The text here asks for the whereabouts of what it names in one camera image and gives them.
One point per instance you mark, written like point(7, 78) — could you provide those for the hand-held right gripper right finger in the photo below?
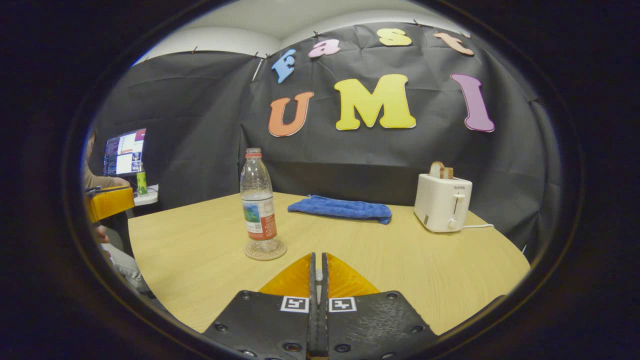
point(375, 325)

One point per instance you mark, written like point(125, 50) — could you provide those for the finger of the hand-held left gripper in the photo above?
point(110, 204)

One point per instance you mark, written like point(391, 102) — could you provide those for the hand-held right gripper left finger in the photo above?
point(265, 325)

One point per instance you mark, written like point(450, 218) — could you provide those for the round wooden coaster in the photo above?
point(265, 255)

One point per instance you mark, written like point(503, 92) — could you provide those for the white teacup lid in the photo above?
point(319, 276)

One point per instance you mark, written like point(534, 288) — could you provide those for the clear plastic water bottle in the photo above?
point(259, 215)

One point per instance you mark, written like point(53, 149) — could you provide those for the green bottle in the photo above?
point(142, 182)

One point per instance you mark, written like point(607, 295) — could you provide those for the small white side table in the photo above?
point(147, 199)

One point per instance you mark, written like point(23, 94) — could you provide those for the computer monitor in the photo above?
point(125, 152)

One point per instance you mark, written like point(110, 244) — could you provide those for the black backdrop cloth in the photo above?
point(200, 125)

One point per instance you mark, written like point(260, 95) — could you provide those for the blue towel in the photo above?
point(340, 208)

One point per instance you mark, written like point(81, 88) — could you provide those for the white toaster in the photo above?
point(440, 202)

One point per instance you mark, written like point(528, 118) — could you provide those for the bread slice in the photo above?
point(441, 171)

